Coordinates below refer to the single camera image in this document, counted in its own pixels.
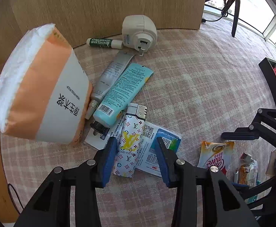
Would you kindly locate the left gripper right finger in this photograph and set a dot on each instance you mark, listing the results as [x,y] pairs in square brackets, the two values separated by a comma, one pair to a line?
[166,159]

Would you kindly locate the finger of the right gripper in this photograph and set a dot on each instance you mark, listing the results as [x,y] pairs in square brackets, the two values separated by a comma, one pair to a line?
[240,134]

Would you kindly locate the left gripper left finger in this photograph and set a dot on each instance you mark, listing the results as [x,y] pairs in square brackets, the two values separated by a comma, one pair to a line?
[104,163]

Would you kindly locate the patterned white lighter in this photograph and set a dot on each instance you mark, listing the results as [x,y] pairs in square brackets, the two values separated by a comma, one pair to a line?
[130,141]

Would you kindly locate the yellow snack wrapper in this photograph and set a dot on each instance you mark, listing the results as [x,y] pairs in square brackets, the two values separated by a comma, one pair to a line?
[247,172]

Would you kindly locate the light blue cream tube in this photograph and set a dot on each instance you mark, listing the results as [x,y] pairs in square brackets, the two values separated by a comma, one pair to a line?
[120,96]

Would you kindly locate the coffee mate sachet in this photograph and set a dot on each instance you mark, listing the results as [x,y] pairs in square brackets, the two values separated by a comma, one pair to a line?
[215,154]

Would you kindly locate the black storage tray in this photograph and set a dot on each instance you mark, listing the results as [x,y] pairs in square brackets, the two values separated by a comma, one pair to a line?
[268,68]

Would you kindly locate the orange white tissue pack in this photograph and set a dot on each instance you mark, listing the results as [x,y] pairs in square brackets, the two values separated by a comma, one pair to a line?
[44,91]

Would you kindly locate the silver cream tube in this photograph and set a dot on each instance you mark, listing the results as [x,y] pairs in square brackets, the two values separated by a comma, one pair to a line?
[107,79]

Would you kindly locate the green white lip balm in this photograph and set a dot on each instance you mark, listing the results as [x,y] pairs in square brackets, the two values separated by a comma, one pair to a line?
[105,43]

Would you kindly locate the white round device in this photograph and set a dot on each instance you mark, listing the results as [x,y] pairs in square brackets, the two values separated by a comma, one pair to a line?
[139,32]

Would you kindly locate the wooden cabinet panel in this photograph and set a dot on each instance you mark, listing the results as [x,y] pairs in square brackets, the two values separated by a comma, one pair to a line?
[78,20]

